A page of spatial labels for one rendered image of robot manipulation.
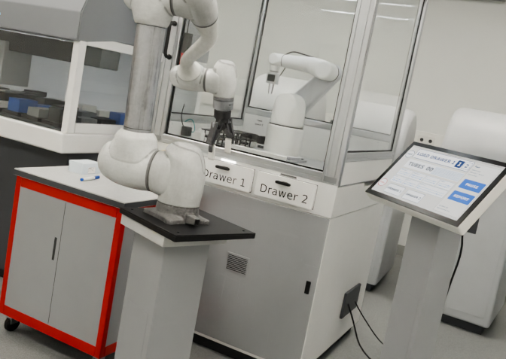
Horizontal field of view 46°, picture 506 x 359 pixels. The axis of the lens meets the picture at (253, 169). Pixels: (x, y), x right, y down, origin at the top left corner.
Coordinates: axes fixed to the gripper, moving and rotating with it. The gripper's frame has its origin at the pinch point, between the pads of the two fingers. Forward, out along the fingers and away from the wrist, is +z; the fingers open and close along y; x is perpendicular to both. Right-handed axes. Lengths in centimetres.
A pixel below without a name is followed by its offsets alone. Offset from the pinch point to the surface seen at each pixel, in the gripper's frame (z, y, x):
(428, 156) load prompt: -14, 18, -86
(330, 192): 10, 15, -49
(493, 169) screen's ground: -19, 2, -113
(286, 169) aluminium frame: 4.8, 15.1, -26.5
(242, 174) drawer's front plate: 11.2, 11.8, -5.8
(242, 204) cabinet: 25.4, 10.7, -7.7
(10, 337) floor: 87, -64, 64
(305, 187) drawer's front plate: 9.7, 12.8, -37.6
